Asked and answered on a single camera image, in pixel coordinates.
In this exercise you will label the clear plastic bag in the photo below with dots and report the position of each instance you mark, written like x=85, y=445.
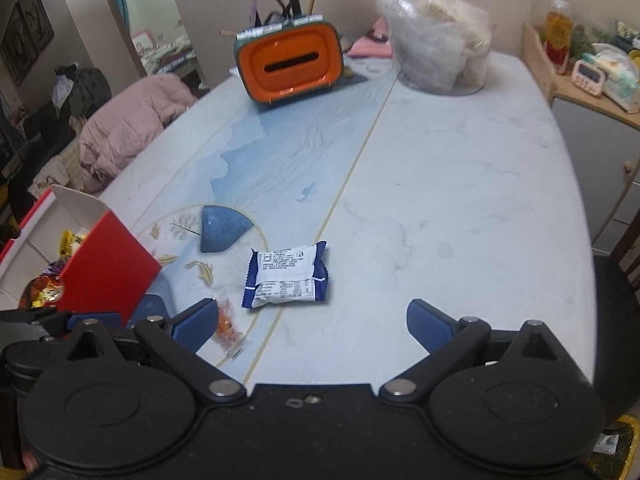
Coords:
x=435, y=40

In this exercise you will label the white timer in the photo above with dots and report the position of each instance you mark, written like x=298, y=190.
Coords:
x=589, y=77

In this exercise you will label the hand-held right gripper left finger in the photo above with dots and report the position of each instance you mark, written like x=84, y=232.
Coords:
x=192, y=325

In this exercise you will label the green orange desk organizer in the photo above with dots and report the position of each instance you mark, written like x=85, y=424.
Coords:
x=290, y=62

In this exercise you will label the wood-framed mirror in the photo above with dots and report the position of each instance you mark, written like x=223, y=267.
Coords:
x=150, y=25

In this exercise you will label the wet wipes pack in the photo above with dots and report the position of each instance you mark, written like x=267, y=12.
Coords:
x=620, y=77

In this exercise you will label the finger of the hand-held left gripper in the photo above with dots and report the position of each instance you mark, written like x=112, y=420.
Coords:
x=95, y=319
x=150, y=306

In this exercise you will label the white blue snack packet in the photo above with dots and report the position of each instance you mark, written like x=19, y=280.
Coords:
x=287, y=275

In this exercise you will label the pink booklet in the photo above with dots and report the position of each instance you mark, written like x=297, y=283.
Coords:
x=372, y=42

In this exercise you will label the small candy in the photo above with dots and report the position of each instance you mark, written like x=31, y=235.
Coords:
x=227, y=325

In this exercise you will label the red white cardboard box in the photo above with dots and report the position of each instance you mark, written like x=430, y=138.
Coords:
x=107, y=265

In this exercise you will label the yellow bag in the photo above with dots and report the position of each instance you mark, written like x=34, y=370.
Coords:
x=620, y=452

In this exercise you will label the wooden chair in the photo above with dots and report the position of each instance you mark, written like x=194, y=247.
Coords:
x=617, y=320

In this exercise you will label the pink puffer jacket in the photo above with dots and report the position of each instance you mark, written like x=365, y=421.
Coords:
x=130, y=125

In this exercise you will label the blue fan-shaped pad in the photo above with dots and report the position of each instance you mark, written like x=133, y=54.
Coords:
x=222, y=227

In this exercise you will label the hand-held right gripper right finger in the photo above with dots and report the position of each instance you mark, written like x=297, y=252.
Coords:
x=430, y=326

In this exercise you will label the dark clothing pile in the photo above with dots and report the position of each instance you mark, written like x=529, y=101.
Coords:
x=82, y=90

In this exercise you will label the white wooden cabinet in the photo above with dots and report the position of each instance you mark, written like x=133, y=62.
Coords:
x=600, y=150

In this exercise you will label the dark framed wall picture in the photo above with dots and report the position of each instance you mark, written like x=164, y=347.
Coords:
x=25, y=30

